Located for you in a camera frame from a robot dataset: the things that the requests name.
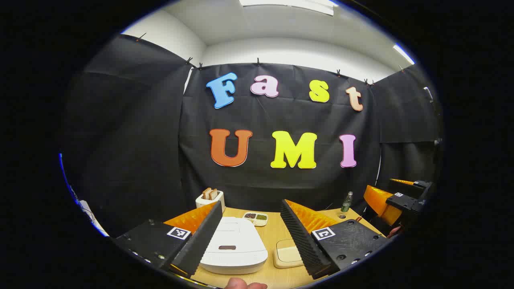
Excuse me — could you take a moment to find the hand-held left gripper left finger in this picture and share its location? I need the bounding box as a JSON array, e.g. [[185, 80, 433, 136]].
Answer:
[[114, 201, 223, 278]]

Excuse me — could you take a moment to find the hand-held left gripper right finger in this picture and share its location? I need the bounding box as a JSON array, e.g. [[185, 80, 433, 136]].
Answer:
[[280, 199, 392, 280]]

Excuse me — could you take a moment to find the clear container of rice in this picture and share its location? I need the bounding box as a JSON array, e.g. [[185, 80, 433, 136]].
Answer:
[[273, 239, 304, 269]]

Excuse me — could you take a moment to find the white rice cooker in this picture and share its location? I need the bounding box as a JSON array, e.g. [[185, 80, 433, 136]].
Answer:
[[200, 217, 268, 275]]

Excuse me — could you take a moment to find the white toaster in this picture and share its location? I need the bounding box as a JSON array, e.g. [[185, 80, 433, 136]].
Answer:
[[196, 190, 225, 213]]

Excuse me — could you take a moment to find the divided white sauce dish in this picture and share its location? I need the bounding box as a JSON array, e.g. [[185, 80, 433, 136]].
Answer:
[[243, 212, 268, 226]]

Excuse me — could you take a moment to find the clear green label water bottle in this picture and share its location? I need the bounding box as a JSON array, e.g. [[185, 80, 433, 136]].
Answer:
[[338, 191, 354, 220]]

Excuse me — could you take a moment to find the black backdrop cloth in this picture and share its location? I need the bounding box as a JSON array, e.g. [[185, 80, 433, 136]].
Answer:
[[64, 34, 444, 237]]

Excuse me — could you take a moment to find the large ceiling light panel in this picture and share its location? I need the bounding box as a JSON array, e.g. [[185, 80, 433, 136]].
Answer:
[[240, 0, 335, 16]]

